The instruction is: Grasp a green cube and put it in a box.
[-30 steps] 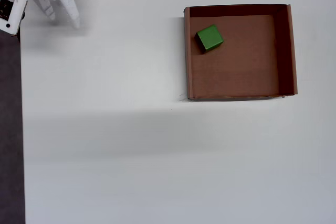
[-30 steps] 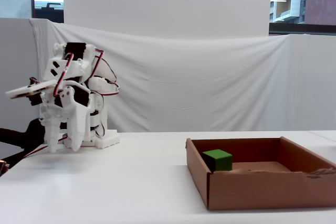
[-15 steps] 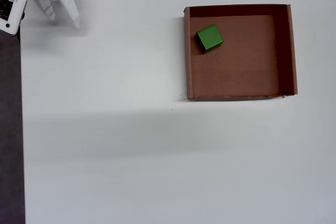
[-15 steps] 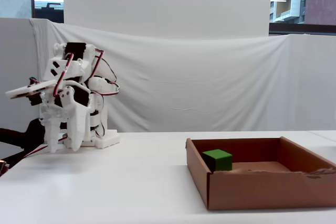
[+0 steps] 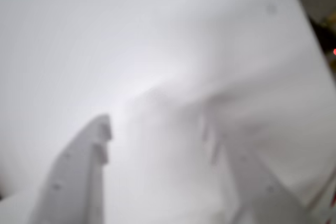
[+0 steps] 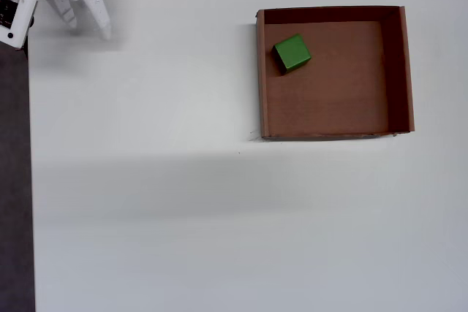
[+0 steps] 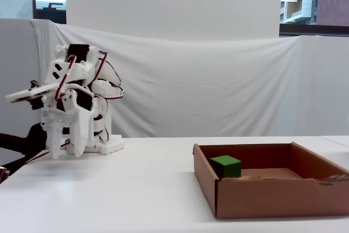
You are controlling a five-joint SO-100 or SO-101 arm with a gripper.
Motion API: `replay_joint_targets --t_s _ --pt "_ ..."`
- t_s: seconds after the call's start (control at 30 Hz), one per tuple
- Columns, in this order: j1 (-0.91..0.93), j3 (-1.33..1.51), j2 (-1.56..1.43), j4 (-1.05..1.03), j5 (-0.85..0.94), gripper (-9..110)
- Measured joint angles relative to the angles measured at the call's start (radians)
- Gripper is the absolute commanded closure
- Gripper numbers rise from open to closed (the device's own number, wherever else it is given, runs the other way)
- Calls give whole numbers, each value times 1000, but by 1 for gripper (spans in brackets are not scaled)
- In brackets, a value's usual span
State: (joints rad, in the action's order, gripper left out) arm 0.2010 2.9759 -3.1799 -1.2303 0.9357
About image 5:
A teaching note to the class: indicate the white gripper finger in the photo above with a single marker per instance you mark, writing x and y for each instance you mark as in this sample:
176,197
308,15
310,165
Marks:
257,195
76,182

